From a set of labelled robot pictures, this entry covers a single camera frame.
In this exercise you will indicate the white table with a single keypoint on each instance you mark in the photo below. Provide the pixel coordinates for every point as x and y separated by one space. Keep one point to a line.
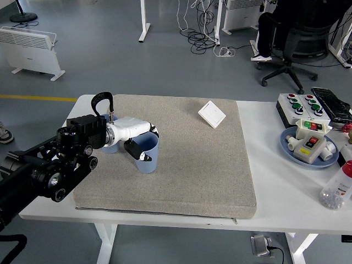
275 192

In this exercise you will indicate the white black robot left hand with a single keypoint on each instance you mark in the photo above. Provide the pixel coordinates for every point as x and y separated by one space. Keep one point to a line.
129 127

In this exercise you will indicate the white panel heater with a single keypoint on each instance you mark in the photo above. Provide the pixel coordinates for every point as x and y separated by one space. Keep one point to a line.
27 52
242 13

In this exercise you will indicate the white pipe fitting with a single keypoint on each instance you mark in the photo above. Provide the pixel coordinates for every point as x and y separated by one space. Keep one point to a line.
292 142
329 152

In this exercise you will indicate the clear screw bottle red cap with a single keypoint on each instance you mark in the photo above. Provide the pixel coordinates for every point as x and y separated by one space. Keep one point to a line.
336 189

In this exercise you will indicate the white desk leg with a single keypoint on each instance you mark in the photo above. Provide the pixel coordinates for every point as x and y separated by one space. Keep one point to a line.
218 22
144 27

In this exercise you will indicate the blue round plate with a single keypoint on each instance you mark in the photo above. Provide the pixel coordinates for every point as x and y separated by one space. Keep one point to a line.
287 154

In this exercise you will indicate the beige switch box red button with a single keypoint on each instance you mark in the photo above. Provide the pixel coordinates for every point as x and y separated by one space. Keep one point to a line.
309 149

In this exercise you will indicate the red round object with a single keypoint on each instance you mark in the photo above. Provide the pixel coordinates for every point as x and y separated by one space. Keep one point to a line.
347 128

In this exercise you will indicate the black small box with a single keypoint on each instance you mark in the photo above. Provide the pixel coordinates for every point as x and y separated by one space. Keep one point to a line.
347 239

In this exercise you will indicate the black fan stand base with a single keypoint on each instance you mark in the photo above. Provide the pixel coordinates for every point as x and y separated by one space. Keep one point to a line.
23 17

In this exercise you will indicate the white push-button control box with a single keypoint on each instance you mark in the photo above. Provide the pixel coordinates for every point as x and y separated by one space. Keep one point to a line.
288 108
320 116

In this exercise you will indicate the grey foot pedal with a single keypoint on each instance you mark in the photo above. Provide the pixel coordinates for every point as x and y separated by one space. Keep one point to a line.
259 244

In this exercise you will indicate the black office chair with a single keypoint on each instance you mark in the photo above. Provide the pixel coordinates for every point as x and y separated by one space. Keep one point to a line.
308 41

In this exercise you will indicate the white wall switch plate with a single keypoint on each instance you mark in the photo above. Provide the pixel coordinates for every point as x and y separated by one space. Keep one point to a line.
212 114

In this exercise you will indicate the blue ribbed plastic cup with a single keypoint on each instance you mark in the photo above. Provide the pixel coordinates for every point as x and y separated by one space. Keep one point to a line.
110 149
148 166

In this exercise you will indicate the white switch box green red buttons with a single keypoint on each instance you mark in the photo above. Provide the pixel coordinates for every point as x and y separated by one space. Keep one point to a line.
312 129

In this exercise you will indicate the person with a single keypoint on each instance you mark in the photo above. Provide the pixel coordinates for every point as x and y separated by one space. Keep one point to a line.
265 33

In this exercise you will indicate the black keyboard in plastic wrap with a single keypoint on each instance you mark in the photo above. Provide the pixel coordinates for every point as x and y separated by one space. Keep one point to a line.
332 104

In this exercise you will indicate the person's shoe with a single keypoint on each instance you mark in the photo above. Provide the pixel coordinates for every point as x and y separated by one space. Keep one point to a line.
5 136

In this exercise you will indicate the grey-brown cushion mat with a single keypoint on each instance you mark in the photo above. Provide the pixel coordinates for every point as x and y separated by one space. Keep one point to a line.
178 170

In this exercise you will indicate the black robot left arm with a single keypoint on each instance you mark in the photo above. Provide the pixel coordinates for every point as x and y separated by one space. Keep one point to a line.
68 143

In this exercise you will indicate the white desk frame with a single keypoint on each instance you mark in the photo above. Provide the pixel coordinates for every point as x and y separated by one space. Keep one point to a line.
334 50

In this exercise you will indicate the brown small object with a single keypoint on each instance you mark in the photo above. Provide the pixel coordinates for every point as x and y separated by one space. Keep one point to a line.
350 137

